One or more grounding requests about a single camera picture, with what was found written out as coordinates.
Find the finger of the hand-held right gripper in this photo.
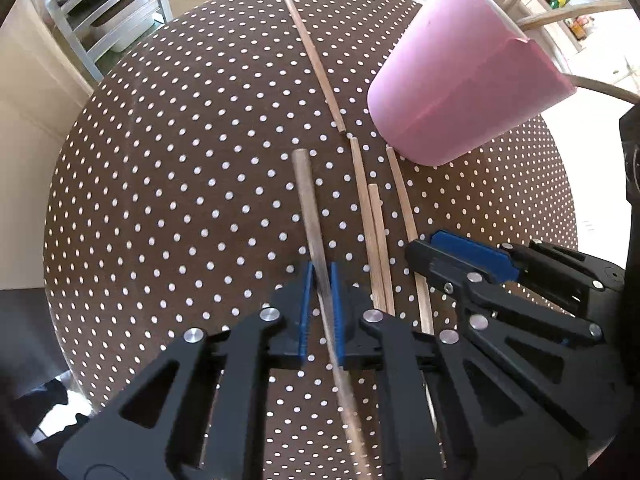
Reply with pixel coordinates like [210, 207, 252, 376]
[432, 231, 601, 306]
[404, 240, 604, 347]

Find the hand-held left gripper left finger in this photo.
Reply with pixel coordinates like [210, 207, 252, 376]
[56, 261, 316, 480]

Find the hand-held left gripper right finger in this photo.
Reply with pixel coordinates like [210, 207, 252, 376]
[329, 261, 597, 480]

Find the pink cup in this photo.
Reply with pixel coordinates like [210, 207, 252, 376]
[366, 0, 577, 167]

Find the brown polka dot tablecloth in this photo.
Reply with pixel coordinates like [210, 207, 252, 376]
[42, 0, 579, 463]

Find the metal storage rack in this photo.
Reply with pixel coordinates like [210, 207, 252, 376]
[27, 0, 173, 85]

